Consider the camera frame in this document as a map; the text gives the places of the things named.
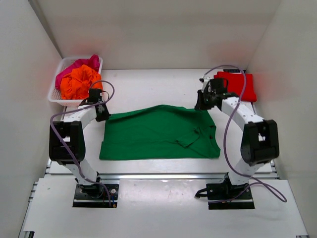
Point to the folded red t shirt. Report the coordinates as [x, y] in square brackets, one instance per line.
[236, 82]

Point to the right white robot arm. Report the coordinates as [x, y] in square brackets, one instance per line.
[259, 144]

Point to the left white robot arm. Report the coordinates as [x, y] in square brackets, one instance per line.
[67, 143]

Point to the green t shirt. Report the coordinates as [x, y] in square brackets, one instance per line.
[159, 132]

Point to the small black device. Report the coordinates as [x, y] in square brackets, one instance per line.
[232, 70]

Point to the orange t shirt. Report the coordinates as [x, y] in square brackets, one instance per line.
[76, 84]

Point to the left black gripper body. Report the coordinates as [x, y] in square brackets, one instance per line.
[103, 115]

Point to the white plastic basket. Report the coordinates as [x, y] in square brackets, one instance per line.
[55, 96]

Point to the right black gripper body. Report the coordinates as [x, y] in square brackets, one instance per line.
[205, 99]

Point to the aluminium rail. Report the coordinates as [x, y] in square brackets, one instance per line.
[163, 176]

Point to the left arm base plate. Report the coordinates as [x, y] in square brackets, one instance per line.
[95, 196]

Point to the pink t shirt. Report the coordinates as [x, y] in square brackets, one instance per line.
[67, 65]

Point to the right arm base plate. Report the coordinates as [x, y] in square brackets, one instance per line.
[222, 196]

